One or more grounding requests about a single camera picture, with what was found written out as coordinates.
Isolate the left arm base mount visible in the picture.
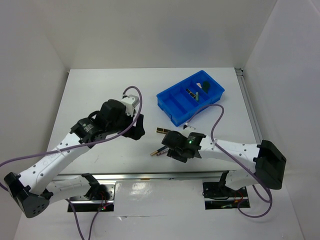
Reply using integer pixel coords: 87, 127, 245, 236
69, 181, 116, 213

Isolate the red silver lip gloss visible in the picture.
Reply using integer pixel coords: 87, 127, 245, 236
156, 149, 169, 156

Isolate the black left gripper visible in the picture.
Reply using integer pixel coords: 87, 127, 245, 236
106, 108, 145, 140

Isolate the blue divided plastic bin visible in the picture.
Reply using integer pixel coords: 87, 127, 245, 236
156, 70, 225, 127

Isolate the gold capped dark pencil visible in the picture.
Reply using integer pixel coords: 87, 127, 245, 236
150, 146, 167, 156

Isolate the black gold square lipstick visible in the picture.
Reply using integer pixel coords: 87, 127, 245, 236
156, 127, 170, 135

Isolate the dark green labelled round puff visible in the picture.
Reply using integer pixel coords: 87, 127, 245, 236
201, 81, 211, 92

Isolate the aluminium front rail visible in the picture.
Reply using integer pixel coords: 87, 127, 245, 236
53, 169, 275, 181

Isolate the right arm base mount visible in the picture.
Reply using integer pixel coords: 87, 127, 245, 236
202, 182, 251, 210

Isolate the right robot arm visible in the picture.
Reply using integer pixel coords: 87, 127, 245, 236
162, 131, 287, 196

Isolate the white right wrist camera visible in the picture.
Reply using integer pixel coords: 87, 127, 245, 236
183, 123, 196, 130

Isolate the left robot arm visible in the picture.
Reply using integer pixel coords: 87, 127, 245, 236
4, 95, 145, 218

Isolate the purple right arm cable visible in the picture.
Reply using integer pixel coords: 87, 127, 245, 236
186, 104, 273, 218

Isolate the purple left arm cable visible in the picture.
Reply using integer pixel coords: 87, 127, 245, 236
0, 86, 144, 240

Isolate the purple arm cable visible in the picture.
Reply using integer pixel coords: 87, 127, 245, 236
186, 104, 273, 218
0, 86, 144, 240

